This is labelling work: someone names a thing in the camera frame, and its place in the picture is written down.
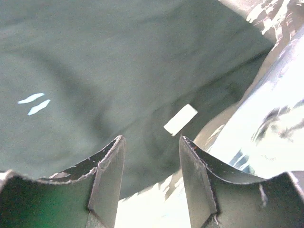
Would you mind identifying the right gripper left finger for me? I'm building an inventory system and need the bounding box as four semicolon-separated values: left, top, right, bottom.
0;135;125;228

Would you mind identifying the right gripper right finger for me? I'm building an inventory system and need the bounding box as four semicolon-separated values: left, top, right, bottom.
179;136;304;228

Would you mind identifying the black t-shirt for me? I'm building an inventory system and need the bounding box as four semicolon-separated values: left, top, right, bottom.
0;0;274;198

